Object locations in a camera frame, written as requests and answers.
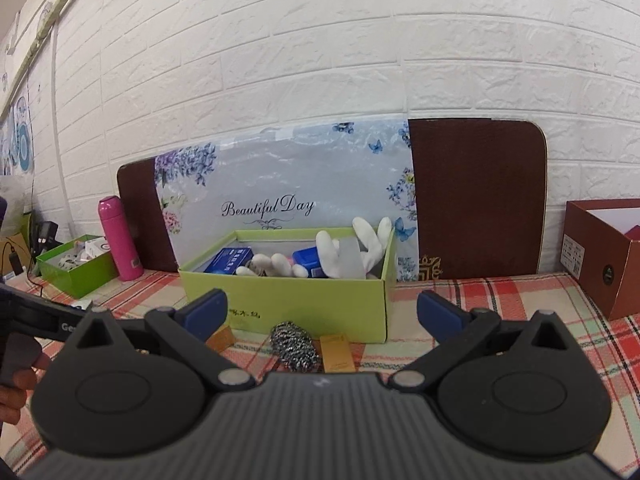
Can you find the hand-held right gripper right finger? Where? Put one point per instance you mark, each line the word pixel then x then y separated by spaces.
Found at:
pixel 440 313

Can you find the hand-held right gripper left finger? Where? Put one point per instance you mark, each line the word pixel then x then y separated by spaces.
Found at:
pixel 206 310

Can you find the lime green cardboard box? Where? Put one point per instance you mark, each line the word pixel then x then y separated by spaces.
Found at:
pixel 300 305

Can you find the small blue box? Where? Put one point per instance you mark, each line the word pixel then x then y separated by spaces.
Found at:
pixel 307 260

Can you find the person's left hand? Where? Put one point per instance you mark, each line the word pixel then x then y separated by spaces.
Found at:
pixel 20 390

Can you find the orange packet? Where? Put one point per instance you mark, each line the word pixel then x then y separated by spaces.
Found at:
pixel 221 339
pixel 337 355

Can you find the small green box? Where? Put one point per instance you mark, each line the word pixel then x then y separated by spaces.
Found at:
pixel 80 277

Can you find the black charger device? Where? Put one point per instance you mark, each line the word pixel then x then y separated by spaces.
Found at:
pixel 46 236

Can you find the plaid tablecloth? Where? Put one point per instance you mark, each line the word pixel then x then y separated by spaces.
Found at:
pixel 525 295

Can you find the small white box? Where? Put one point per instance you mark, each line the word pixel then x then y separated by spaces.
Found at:
pixel 98 249

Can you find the steel wool scourer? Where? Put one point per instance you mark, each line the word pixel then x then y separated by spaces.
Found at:
pixel 295 347

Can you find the pink bottle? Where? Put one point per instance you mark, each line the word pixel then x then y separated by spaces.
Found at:
pixel 119 240

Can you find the brown board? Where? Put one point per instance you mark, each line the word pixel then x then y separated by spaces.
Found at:
pixel 475 195

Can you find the floral printed board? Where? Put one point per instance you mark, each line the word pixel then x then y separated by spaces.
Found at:
pixel 280 180

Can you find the brown cardboard box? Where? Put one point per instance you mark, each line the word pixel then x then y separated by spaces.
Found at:
pixel 600 265

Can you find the blue wall sticker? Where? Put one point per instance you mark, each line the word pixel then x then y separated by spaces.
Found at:
pixel 20 140

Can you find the beige wall strip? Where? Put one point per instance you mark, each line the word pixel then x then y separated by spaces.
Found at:
pixel 50 15

